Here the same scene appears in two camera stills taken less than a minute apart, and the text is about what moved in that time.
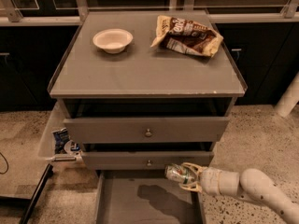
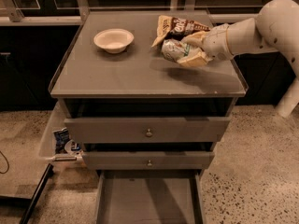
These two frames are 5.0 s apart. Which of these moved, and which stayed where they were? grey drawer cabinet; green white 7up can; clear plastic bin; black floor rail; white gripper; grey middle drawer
Moved: white gripper; green white 7up can
Stayed: grey middle drawer; grey drawer cabinet; clear plastic bin; black floor rail
